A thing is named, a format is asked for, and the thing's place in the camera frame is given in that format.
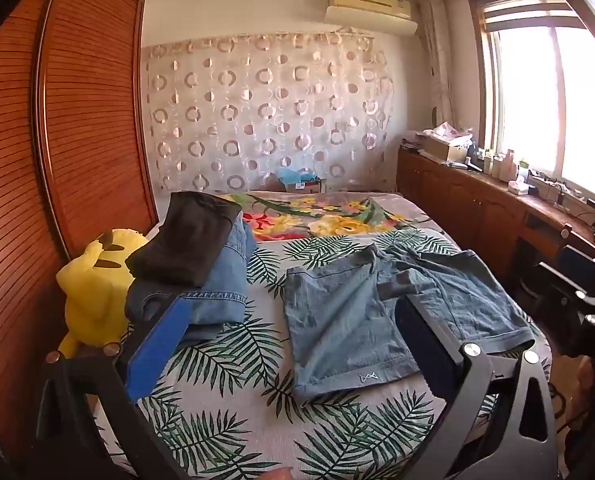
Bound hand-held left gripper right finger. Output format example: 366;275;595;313
393;292;561;480

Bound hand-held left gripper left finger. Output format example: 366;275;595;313
36;292;194;480

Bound light blue pants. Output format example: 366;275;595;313
282;242;537;403

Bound black folded pants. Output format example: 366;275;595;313
126;191;243;288

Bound yellow plush toy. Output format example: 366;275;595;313
56;227;151;359

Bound palm leaf bed sheet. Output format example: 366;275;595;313
95;227;553;480

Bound blue denim jeans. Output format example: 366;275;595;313
126;220;258;346

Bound long wooden cabinet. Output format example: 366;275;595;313
396;147;595;292

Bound floral blanket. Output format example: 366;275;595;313
218;190;445;244

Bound open cardboard box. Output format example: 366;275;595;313
422;134;471;163

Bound wooden framed window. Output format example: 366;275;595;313
467;0;595;202

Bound cardboard box with blue bag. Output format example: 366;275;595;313
278;167;326;195

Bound wooden louvered wardrobe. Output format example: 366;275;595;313
0;0;160;461

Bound tied beige window curtain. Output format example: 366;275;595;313
417;0;457;130

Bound circle patterned sheer curtain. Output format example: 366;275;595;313
142;30;396;196

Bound wall air conditioner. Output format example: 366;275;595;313
324;0;419;37

